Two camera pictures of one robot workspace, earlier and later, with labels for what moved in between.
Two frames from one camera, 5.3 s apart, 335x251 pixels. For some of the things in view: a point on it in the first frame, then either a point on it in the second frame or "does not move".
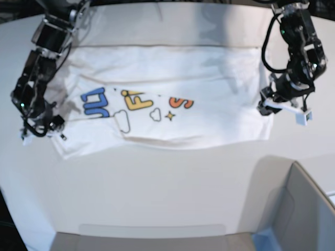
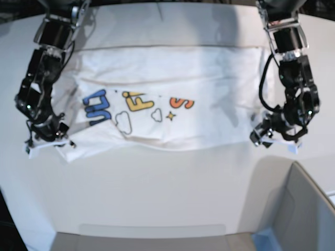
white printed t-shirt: (123, 97) does not move
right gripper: (284, 91) to (271, 125)
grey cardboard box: (302, 219) does not move
